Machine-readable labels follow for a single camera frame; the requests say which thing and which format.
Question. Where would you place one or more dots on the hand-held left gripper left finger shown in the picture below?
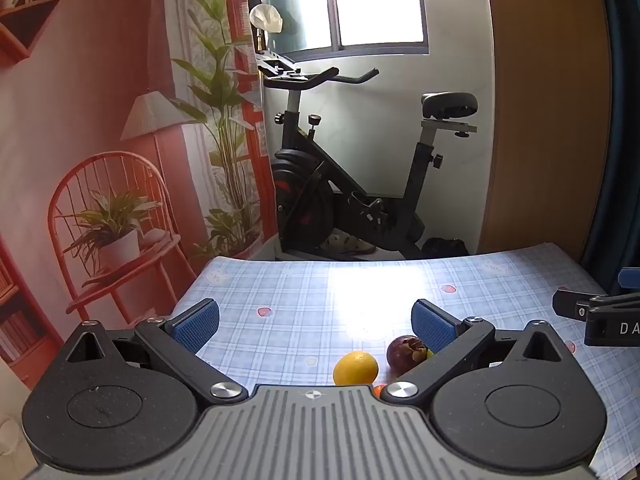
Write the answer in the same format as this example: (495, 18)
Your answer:
(197, 324)

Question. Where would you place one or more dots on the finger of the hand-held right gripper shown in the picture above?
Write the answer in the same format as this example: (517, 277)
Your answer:
(631, 278)
(567, 302)

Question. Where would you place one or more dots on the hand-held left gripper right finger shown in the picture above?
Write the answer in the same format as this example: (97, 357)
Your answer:
(431, 327)

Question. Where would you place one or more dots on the orange tangerine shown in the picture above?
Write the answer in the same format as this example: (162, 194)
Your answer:
(379, 388)

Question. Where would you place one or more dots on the yellow lemon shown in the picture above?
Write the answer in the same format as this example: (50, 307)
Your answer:
(355, 368)

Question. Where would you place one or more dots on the black bag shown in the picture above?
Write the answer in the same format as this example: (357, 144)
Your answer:
(445, 249)

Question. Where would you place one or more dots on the blue plaid tablecloth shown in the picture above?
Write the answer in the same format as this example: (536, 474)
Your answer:
(300, 285)

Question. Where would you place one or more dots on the black exercise bike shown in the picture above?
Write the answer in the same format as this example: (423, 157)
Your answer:
(300, 195)

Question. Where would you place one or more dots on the dark teal curtain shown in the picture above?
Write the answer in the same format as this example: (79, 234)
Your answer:
(625, 110)

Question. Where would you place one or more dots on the wooden panel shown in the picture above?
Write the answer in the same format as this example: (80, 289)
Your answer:
(545, 110)

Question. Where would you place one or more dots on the white cloth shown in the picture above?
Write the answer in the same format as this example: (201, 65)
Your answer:
(266, 17)

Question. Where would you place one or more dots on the window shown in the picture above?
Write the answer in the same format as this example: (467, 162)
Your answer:
(375, 0)

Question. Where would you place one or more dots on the printed wall tapestry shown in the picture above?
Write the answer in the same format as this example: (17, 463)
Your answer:
(75, 110)

